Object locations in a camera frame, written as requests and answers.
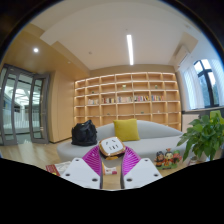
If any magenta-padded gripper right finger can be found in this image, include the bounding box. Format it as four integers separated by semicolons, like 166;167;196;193
120;146;164;190

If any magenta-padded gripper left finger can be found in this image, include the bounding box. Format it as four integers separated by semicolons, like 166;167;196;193
60;145;104;190

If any white cube charger gold band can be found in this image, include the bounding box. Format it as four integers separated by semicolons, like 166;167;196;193
98;136;127;170

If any colourful figurine trio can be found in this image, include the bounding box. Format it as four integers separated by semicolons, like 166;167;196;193
153;148;183;170

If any light grey sofa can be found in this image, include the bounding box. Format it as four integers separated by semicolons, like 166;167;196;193
56;119;188;164

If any black bag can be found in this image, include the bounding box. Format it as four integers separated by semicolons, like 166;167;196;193
71;119;99;147

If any yellow cushion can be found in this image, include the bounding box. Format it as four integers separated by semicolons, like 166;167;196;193
112;118;141;142

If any small white red-labelled cup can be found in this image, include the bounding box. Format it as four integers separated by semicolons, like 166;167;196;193
188;155;198;166

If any green potted plant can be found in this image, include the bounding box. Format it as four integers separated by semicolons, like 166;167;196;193
176;110;224;163

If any grey-framed glass door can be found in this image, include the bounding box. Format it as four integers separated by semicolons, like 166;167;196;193
0;63;51;146

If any white sheer curtain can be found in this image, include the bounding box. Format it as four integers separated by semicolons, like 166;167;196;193
178;64;205;111

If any dark-framed window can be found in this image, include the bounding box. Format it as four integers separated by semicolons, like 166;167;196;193
193;59;224;110

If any long ceiling light strip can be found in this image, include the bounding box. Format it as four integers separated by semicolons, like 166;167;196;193
126;34;135;66

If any wooden wall shelf unit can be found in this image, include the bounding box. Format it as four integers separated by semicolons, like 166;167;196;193
73;71;183;132

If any white wall air conditioner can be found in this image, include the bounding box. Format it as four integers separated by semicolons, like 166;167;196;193
172;44;192;68

